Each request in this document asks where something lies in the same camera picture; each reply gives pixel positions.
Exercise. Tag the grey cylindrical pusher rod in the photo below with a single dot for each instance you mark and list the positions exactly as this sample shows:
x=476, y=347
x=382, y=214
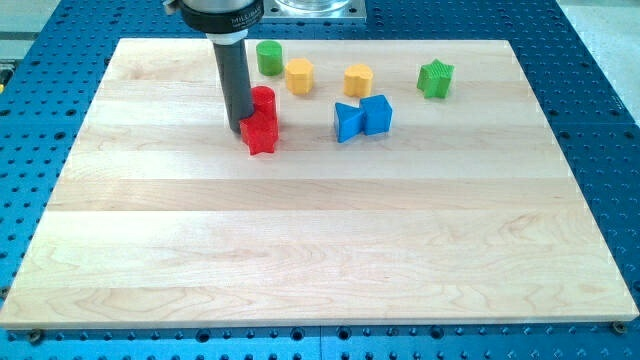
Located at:
x=235, y=82

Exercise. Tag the red star block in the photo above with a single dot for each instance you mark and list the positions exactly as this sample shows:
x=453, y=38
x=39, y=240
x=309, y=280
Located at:
x=260, y=133

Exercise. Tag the green star block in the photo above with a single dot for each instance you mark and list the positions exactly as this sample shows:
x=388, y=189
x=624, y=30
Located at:
x=434, y=79

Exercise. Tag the green cylinder block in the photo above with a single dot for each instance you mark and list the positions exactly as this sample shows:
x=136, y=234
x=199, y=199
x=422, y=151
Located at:
x=269, y=57

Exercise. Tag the red cylinder block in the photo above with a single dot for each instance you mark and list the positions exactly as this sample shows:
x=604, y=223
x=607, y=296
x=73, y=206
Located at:
x=264, y=100

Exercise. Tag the yellow hexagon block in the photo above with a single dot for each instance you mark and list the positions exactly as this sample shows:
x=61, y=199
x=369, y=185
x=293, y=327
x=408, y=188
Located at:
x=299, y=76

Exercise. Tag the yellow heart block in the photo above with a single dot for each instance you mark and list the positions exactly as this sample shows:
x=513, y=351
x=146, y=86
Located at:
x=358, y=81

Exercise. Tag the blue triangle block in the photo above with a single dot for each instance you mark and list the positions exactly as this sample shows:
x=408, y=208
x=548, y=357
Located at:
x=348, y=121

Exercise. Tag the blue cube block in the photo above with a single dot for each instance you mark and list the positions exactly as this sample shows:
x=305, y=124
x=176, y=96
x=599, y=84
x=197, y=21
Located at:
x=377, y=114

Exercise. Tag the blue perforated table plate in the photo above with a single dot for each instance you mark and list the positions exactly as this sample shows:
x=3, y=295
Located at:
x=580, y=58

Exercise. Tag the light wooden board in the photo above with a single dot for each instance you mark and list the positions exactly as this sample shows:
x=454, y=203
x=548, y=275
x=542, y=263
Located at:
x=465, y=211

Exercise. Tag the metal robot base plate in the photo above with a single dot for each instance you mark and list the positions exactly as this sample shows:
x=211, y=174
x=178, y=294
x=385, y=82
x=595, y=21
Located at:
x=315, y=11

